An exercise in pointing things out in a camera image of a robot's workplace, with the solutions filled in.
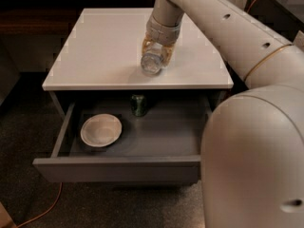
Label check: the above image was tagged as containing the clear plastic water bottle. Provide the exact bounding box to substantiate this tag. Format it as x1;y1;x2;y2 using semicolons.
141;43;164;75

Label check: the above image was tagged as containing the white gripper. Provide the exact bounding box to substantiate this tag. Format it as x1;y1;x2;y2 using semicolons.
142;15;182;67

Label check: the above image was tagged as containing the orange floor cable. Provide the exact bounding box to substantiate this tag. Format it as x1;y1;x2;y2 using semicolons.
16;182;64;228

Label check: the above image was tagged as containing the dark wooden shelf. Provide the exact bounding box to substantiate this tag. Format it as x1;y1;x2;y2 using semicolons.
0;0;154;35

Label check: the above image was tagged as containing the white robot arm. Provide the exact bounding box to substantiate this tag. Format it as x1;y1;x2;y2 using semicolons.
144;0;304;228

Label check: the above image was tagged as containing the white bowl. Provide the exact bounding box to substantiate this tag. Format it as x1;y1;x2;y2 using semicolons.
80;114;123;148

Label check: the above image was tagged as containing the green can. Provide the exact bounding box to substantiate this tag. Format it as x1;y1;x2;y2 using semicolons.
130;94;147;117

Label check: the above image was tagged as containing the grey top drawer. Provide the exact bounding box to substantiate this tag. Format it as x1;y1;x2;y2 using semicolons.
33;92;211;185

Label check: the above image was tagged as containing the grey drawer cabinet white top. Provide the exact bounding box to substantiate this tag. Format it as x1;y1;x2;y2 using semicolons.
42;7;235;188

